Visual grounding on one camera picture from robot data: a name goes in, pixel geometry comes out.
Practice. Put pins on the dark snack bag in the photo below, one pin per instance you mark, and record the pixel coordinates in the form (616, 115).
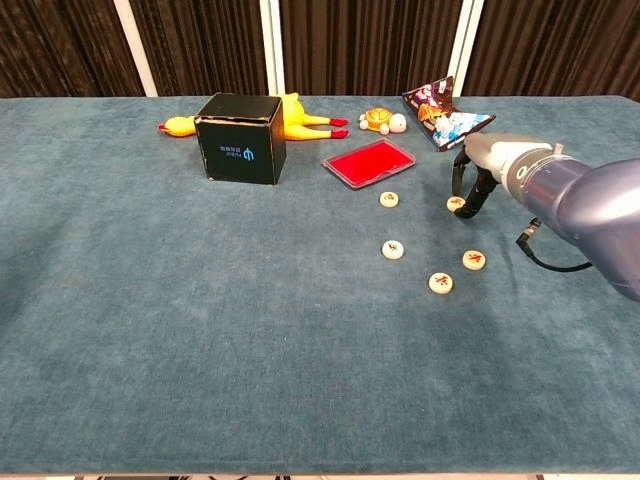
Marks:
(450, 125)

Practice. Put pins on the dark brown curtain panel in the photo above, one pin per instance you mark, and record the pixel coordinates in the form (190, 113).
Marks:
(60, 45)
(200, 45)
(550, 45)
(365, 45)

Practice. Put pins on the orange turtle toy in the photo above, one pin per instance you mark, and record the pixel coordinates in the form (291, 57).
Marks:
(380, 119)

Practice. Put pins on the red ink pad case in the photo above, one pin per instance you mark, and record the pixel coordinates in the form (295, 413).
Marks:
(367, 162)

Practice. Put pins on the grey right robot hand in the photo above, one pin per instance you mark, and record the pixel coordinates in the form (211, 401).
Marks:
(495, 155)

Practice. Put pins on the teal velvet tablecloth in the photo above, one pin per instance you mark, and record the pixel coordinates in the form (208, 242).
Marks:
(200, 325)

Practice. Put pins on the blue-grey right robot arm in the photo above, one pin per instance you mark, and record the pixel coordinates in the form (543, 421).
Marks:
(600, 200)

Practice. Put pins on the black cardboard box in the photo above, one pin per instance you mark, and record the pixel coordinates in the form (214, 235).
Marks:
(240, 150)

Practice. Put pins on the white partition frame post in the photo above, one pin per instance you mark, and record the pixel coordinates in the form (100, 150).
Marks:
(465, 47)
(136, 47)
(270, 45)

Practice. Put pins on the cream round chess piece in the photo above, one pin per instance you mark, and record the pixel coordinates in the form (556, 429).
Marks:
(393, 250)
(454, 204)
(473, 260)
(440, 283)
(389, 199)

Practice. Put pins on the yellow rubber chicken toy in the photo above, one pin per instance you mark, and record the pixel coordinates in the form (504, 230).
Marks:
(295, 116)

